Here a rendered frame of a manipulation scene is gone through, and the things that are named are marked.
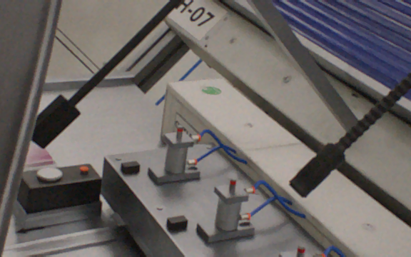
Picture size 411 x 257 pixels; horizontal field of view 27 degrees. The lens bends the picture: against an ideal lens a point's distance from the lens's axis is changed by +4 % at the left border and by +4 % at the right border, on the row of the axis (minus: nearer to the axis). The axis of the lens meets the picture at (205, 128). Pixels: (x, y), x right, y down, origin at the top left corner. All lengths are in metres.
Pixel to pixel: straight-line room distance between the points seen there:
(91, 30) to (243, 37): 0.99
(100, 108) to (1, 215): 0.93
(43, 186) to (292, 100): 0.31
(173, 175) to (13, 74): 0.64
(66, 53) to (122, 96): 0.88
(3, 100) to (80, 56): 1.86
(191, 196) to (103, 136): 0.26
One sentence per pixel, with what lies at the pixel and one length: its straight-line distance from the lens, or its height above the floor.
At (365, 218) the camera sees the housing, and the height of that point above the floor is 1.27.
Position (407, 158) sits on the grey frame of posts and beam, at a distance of 0.88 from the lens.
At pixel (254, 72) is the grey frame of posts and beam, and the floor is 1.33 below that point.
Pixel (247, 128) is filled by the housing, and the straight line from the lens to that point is 0.96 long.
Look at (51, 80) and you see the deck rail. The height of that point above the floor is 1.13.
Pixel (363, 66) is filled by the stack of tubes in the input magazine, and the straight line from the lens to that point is 0.94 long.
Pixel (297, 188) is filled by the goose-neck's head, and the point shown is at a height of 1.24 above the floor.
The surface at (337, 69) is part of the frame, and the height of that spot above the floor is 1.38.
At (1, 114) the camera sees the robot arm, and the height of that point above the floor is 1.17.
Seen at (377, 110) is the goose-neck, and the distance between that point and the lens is 0.65.
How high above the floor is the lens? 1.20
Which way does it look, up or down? 2 degrees up
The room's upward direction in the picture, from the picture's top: 45 degrees clockwise
